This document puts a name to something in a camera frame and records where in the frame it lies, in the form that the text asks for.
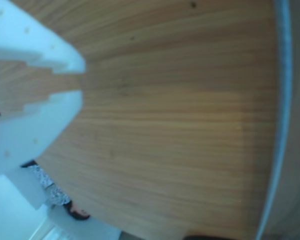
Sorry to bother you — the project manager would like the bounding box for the person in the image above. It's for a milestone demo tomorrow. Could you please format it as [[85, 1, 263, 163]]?
[[21, 161, 91, 221]]

